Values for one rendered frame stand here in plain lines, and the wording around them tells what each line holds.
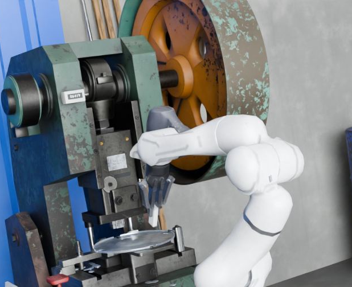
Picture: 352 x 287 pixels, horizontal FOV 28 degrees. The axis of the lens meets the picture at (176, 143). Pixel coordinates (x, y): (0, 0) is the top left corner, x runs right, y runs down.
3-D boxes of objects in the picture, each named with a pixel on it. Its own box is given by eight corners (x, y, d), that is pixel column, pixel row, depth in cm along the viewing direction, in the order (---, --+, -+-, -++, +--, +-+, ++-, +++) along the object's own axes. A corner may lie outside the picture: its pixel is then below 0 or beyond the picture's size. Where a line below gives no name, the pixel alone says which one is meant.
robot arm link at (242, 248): (290, 229, 183) (242, 248, 171) (251, 291, 197) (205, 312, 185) (262, 201, 189) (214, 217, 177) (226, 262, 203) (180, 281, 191)
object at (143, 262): (181, 281, 238) (175, 242, 237) (144, 292, 231) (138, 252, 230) (147, 269, 260) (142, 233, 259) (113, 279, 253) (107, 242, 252)
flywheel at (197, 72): (262, 192, 269) (287, 4, 238) (217, 203, 259) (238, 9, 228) (166, 121, 324) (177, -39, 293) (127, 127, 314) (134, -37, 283)
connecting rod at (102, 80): (132, 149, 251) (118, 53, 248) (101, 155, 245) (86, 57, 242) (109, 148, 269) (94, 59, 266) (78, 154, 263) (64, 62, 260)
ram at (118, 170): (148, 206, 251) (135, 124, 249) (110, 216, 244) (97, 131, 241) (127, 203, 266) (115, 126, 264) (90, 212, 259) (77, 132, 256)
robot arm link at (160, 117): (173, 167, 209) (200, 159, 214) (177, 126, 203) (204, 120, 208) (139, 142, 221) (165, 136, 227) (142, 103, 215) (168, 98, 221)
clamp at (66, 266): (104, 265, 253) (99, 237, 253) (60, 277, 245) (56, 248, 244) (97, 262, 259) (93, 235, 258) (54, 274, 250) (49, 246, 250)
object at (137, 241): (80, 246, 254) (80, 244, 254) (151, 228, 268) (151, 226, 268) (114, 258, 229) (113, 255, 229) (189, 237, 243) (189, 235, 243)
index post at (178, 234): (185, 250, 257) (181, 224, 256) (178, 252, 256) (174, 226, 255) (181, 249, 260) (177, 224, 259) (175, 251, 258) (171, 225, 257)
